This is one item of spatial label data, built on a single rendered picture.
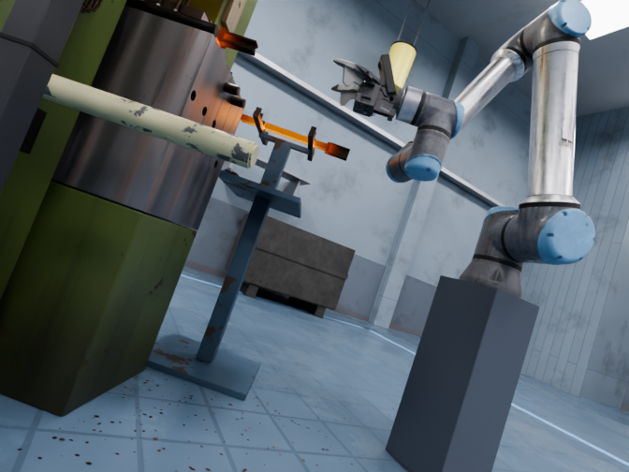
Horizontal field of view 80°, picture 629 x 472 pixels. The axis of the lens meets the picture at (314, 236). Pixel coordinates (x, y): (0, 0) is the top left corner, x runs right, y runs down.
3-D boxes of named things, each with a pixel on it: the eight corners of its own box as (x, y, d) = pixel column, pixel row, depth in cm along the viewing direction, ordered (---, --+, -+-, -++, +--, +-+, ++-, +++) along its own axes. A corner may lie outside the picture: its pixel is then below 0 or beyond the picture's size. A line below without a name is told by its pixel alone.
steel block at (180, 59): (197, 230, 121) (245, 105, 125) (142, 212, 83) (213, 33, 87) (40, 175, 124) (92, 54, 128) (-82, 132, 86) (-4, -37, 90)
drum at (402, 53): (391, 98, 545) (404, 61, 550) (409, 92, 512) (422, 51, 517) (372, 85, 528) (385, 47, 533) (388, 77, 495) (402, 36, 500)
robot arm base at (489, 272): (481, 291, 135) (490, 266, 136) (533, 304, 118) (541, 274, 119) (446, 276, 127) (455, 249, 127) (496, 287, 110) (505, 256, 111)
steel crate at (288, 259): (219, 277, 464) (242, 213, 471) (306, 304, 503) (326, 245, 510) (229, 290, 370) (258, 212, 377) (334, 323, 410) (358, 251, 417)
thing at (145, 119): (252, 175, 65) (262, 147, 66) (246, 167, 60) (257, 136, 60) (22, 96, 67) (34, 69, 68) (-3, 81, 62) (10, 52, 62)
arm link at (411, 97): (425, 83, 97) (416, 100, 107) (407, 78, 97) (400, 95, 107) (415, 115, 96) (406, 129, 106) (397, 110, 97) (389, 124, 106)
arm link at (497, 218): (500, 268, 132) (514, 221, 134) (538, 271, 115) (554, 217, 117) (463, 253, 129) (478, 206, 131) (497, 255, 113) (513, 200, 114)
